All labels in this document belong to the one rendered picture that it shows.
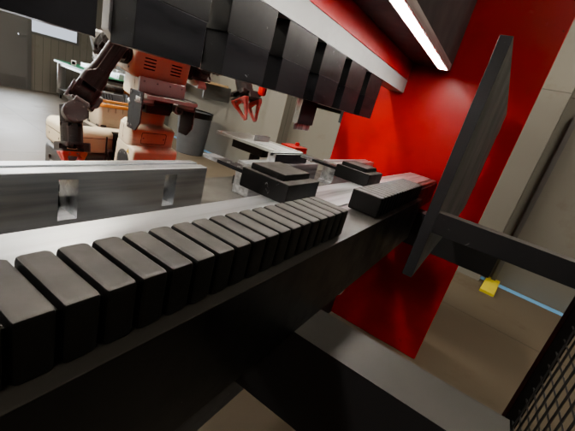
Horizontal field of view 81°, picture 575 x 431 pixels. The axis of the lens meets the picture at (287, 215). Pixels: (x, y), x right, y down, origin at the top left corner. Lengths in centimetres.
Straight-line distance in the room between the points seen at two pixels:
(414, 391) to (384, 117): 162
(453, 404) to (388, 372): 8
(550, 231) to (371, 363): 352
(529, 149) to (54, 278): 362
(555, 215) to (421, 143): 223
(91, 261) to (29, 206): 40
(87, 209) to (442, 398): 61
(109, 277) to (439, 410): 38
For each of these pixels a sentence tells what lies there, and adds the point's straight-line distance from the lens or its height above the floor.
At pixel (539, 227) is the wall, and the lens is 392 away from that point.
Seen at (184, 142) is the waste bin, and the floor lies 18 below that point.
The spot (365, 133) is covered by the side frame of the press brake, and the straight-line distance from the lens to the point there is 196.
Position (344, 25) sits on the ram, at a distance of 118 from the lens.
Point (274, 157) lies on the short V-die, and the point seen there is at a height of 99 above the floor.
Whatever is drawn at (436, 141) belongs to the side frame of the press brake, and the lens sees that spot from 187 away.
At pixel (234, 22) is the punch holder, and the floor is 128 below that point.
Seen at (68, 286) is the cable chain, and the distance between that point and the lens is 22.
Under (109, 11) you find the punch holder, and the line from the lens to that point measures 70.
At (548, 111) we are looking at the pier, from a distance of 371.
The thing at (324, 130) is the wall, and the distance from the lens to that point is 458.
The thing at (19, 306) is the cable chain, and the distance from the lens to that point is 21.
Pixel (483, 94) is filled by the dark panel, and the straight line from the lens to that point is 68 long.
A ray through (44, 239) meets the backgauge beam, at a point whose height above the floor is 98.
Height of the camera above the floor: 116
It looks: 18 degrees down
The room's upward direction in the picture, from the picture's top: 15 degrees clockwise
